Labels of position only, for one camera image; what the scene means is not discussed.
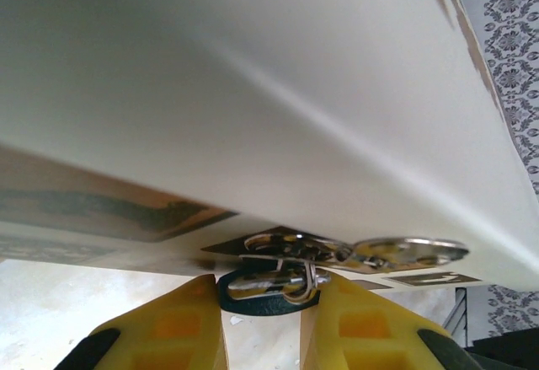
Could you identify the white box with brown pictures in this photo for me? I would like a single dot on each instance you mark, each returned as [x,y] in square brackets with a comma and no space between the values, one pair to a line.
[210,92]

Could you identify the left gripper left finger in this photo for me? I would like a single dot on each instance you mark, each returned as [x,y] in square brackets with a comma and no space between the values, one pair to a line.
[177,332]

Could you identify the silver metal box hasp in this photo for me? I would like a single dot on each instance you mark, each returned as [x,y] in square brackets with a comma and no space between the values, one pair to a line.
[404,250]

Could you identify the aluminium table side rail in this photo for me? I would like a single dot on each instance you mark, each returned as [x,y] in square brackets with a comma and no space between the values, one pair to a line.
[455,311]

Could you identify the blue padlock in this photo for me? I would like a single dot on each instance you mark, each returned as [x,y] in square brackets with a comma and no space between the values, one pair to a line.
[269,307]

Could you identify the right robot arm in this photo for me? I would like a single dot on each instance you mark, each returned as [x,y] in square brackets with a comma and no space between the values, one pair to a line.
[505,353]

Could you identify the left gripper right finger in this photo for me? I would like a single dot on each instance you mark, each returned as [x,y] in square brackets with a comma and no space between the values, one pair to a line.
[362,336]

